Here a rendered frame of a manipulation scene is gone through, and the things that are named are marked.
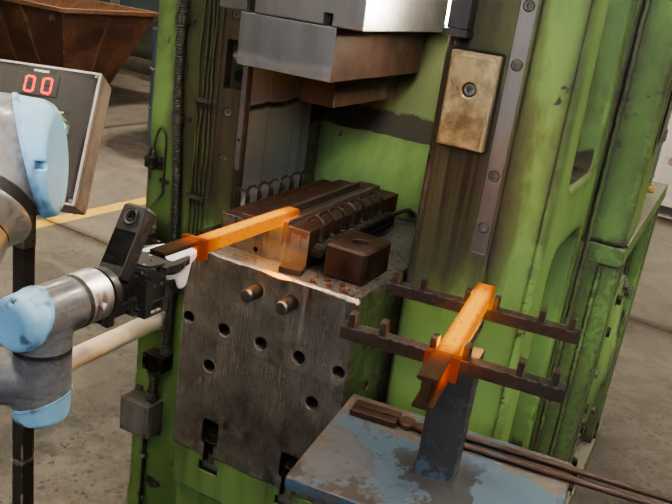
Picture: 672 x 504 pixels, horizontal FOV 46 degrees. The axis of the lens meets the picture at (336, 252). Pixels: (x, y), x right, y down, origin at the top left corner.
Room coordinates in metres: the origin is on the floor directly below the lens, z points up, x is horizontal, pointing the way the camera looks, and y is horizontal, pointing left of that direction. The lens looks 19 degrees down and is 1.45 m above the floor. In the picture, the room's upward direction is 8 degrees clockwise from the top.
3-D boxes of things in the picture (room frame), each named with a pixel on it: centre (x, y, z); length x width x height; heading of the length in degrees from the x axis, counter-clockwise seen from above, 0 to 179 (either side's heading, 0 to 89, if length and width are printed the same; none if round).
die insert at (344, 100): (1.68, 0.02, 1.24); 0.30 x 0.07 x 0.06; 155
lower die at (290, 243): (1.66, 0.05, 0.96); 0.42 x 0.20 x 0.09; 155
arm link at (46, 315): (0.94, 0.36, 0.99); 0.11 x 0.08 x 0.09; 155
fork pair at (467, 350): (1.10, -0.21, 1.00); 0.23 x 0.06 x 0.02; 161
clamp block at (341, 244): (1.45, -0.04, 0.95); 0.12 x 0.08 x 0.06; 155
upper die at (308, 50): (1.66, 0.05, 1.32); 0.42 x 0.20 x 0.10; 155
